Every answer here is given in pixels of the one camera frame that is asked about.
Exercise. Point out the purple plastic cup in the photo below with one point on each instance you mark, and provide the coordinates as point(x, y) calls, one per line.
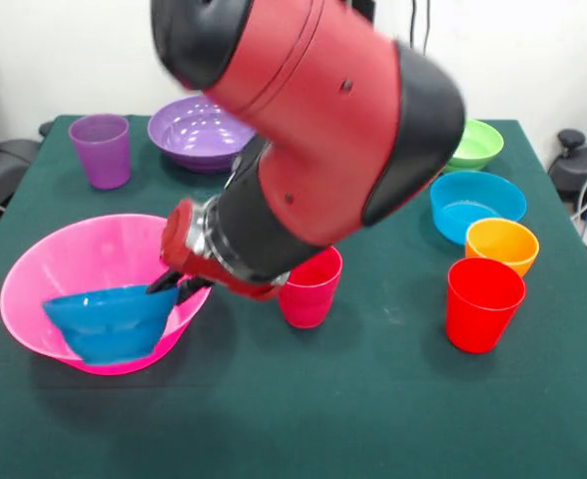
point(101, 159)

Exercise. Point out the purple plastic bowl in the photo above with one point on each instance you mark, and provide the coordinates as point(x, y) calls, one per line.
point(193, 135)

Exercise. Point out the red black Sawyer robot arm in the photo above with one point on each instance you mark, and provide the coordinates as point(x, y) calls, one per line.
point(323, 125)

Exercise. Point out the shallow light blue plastic bowl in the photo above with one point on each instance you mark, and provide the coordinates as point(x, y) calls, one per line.
point(473, 209)

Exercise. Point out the small dark blue plastic bowl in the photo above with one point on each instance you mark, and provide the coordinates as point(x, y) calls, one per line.
point(109, 329)

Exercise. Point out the green plastic bowl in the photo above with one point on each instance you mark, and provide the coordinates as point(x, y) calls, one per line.
point(478, 147)

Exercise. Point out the dark green tablecloth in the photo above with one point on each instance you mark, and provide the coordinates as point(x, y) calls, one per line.
point(373, 424)

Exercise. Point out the large pink plastic bowl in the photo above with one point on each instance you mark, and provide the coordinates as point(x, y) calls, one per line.
point(74, 254)

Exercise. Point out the orange plastic cup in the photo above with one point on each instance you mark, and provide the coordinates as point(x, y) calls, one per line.
point(503, 244)

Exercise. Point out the red plastic cup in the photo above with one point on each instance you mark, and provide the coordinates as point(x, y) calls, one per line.
point(478, 319)

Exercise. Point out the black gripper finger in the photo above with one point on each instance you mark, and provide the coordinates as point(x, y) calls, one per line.
point(166, 282)
point(191, 289)

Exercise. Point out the magenta plastic cup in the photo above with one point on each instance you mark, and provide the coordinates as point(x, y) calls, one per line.
point(308, 299)

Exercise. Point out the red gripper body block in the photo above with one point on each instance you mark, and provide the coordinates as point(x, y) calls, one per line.
point(178, 244)

